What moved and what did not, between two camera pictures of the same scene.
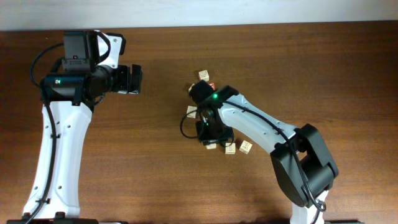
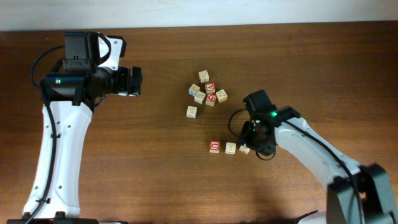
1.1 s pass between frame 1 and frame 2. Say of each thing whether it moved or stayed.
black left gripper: stayed
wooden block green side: stayed
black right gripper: moved
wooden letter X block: stayed
